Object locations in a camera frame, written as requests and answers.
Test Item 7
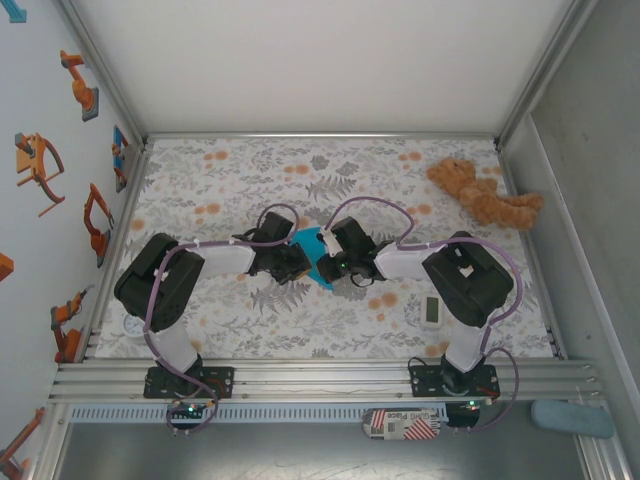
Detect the blue-grey sponge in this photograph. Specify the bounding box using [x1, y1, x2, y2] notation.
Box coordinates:
[529, 398, 615, 440]

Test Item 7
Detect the aluminium extrusion rail bed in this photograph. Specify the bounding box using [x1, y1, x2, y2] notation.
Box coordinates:
[47, 355, 609, 405]

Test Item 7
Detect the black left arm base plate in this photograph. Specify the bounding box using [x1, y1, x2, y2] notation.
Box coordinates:
[143, 366, 236, 400]

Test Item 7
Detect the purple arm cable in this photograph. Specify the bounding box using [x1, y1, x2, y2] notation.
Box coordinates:
[142, 202, 301, 439]
[322, 196, 525, 434]

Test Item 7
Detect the white round analog clock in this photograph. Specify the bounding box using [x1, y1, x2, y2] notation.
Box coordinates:
[123, 313, 147, 341]

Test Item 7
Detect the white digital timer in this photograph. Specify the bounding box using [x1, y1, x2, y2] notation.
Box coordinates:
[418, 293, 445, 331]

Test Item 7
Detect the newspaper print pencil case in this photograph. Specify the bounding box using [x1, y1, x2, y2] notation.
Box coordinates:
[362, 407, 443, 443]

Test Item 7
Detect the floral patterned table mat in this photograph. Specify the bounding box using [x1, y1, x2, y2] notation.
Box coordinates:
[94, 137, 556, 359]

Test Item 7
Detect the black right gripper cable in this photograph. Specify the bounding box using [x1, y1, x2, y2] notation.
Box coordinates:
[349, 272, 389, 290]

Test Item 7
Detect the aluminium frame rail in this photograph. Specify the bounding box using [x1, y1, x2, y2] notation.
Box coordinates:
[497, 142, 569, 360]
[144, 130, 499, 142]
[79, 142, 151, 362]

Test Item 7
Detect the white slotted cable duct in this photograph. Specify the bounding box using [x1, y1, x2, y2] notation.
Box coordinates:
[69, 403, 451, 422]

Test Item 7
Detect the blue cloth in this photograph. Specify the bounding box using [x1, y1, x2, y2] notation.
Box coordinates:
[289, 227, 335, 293]

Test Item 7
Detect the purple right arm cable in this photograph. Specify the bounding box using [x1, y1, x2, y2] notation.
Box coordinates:
[322, 196, 525, 434]

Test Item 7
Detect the aluminium frame post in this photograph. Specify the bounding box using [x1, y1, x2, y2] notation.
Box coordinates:
[29, 403, 71, 480]
[54, 0, 150, 149]
[492, 0, 601, 149]
[574, 433, 634, 480]

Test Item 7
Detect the brown plush teddy bear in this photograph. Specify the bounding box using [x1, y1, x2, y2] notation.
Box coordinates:
[425, 157, 545, 231]

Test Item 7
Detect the blue orange robot sticker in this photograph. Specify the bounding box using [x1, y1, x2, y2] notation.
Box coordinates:
[112, 124, 130, 194]

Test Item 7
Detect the orange claw gripper wall sticker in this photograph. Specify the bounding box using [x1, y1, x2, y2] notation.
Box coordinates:
[13, 132, 66, 217]

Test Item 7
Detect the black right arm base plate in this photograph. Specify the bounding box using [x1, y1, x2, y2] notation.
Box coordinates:
[409, 363, 500, 399]

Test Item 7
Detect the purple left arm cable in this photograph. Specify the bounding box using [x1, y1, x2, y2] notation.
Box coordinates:
[142, 202, 301, 439]

